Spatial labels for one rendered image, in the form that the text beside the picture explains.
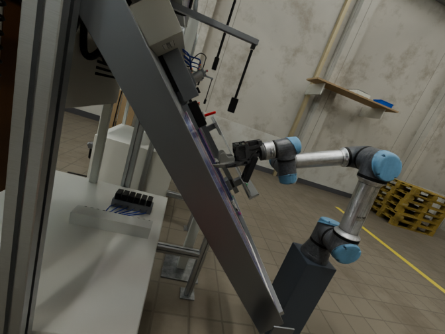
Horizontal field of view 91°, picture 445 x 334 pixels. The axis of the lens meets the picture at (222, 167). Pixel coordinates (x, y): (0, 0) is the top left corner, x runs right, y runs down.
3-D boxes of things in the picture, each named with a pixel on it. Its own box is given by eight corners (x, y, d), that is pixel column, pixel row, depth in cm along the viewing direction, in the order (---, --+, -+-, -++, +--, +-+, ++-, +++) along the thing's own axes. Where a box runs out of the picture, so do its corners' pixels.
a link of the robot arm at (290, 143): (303, 157, 89) (302, 136, 86) (277, 162, 88) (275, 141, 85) (295, 153, 96) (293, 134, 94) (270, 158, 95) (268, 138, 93)
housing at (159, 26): (157, 76, 93) (187, 62, 93) (123, 58, 47) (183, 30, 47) (147, 57, 91) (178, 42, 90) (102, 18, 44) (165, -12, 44)
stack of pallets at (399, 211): (400, 217, 579) (419, 186, 556) (434, 237, 498) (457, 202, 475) (362, 206, 551) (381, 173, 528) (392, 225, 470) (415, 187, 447)
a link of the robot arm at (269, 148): (270, 156, 95) (277, 161, 87) (259, 158, 95) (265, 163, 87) (268, 138, 92) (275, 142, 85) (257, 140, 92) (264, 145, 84)
